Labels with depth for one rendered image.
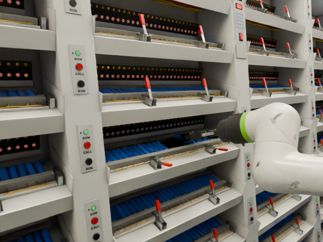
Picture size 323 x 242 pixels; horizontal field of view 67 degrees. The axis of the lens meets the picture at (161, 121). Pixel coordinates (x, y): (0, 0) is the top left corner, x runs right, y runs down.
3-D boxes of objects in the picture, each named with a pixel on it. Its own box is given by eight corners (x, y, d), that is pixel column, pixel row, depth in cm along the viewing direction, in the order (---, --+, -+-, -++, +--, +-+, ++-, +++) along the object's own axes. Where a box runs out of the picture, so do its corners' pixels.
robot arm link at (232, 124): (243, 148, 69) (261, 142, 75) (236, 107, 70) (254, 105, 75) (227, 149, 74) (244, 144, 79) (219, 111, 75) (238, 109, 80)
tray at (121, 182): (237, 157, 105) (243, 137, 101) (106, 199, 68) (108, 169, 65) (203, 138, 119) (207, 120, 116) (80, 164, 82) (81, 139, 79)
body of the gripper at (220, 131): (239, 116, 80) (217, 121, 87) (222, 119, 75) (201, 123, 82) (243, 139, 79) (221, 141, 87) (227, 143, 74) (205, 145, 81)
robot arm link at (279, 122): (309, 108, 66) (287, 90, 60) (308, 153, 61) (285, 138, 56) (261, 117, 77) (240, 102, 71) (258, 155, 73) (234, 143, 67)
